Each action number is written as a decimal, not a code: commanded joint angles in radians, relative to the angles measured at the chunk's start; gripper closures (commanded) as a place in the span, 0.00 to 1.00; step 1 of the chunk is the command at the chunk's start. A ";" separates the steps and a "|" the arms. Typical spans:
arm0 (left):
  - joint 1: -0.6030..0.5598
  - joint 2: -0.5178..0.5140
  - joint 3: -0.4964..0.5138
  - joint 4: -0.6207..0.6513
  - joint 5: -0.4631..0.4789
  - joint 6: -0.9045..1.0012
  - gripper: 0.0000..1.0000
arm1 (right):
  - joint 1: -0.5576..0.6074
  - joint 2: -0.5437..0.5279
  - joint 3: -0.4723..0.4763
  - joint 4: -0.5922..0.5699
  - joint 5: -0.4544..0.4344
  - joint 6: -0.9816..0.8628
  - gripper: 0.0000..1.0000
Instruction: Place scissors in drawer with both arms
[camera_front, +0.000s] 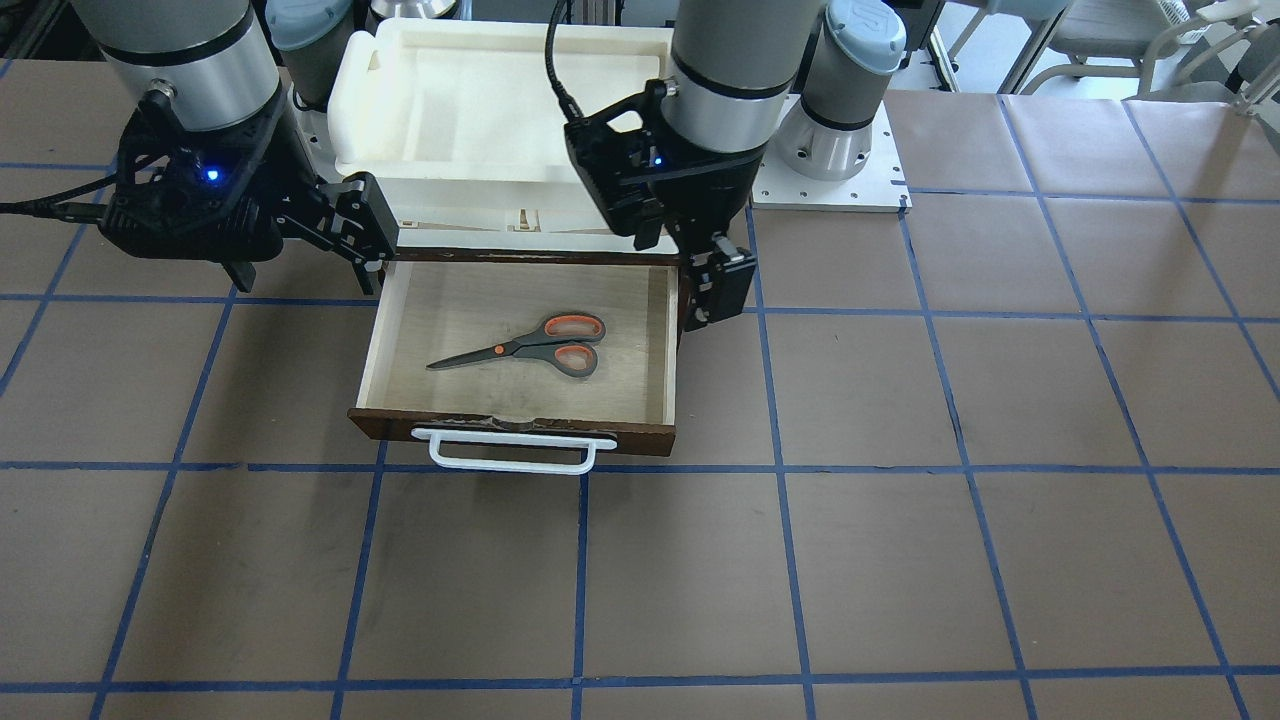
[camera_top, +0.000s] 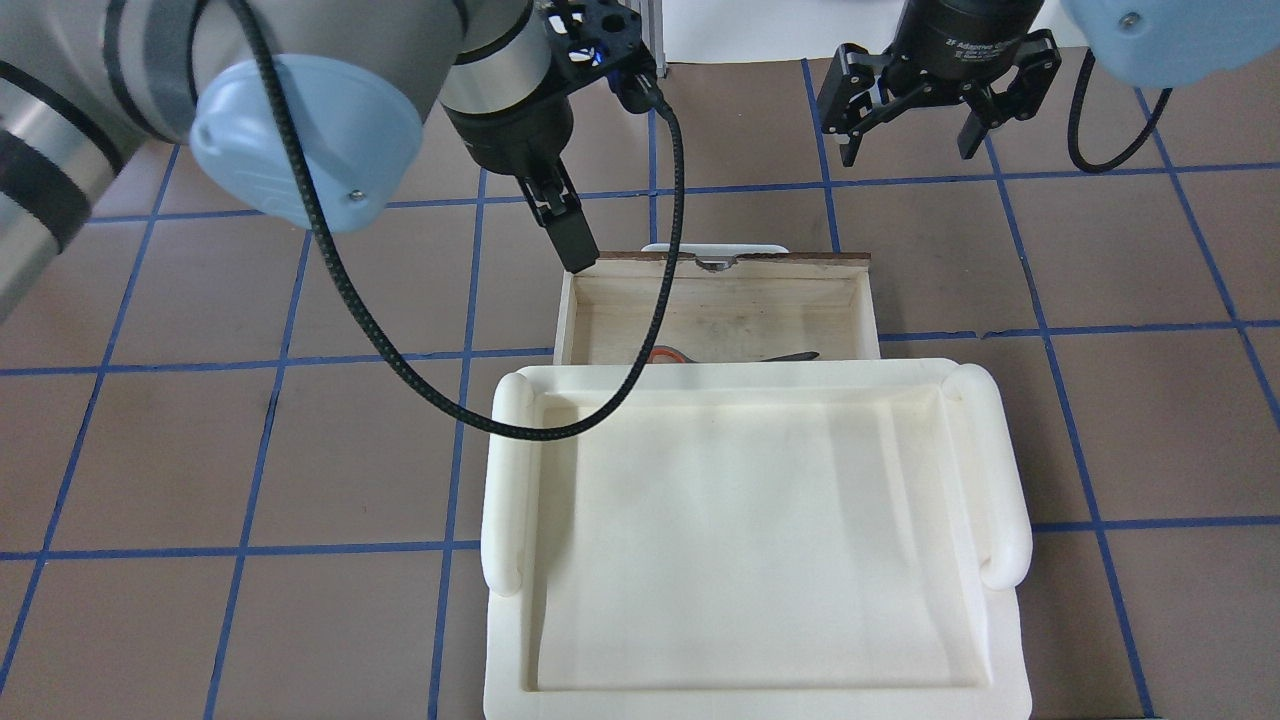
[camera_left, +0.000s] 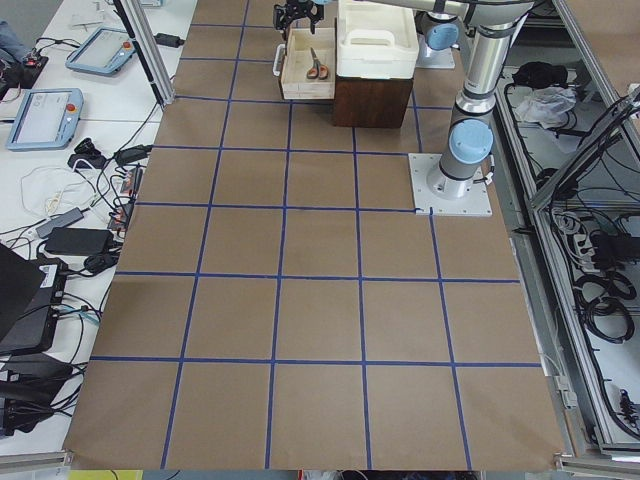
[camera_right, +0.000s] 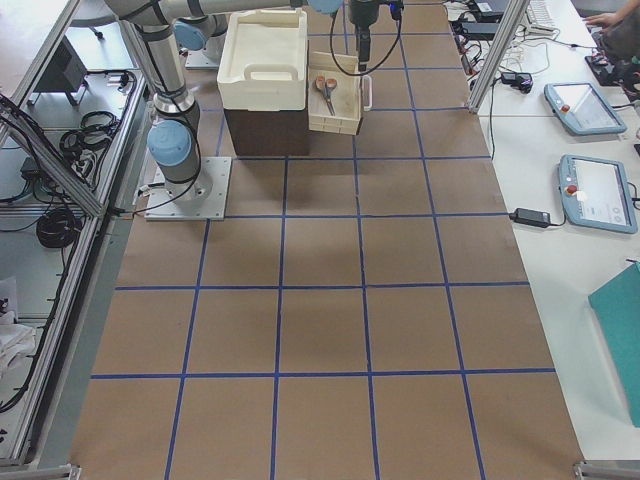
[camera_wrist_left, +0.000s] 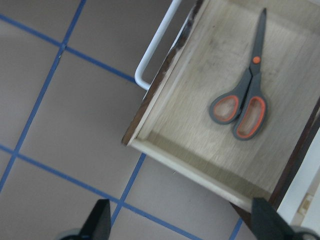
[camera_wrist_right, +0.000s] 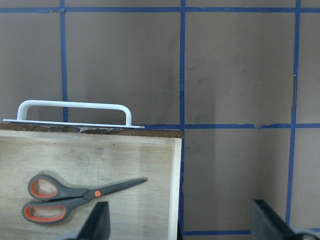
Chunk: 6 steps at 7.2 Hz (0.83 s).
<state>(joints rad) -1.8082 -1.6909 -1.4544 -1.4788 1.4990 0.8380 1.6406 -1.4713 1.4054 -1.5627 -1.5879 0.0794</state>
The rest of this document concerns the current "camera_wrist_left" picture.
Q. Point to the drawer with white handle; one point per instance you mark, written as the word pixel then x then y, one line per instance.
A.
pixel 173 124

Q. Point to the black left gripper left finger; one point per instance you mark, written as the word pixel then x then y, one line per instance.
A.
pixel 97 225

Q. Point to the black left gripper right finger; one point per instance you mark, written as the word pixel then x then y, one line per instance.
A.
pixel 267 224

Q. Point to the grey orange scissors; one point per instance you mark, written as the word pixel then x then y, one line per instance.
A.
pixel 245 103

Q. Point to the dark wooden drawer box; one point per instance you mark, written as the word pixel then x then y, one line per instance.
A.
pixel 299 171

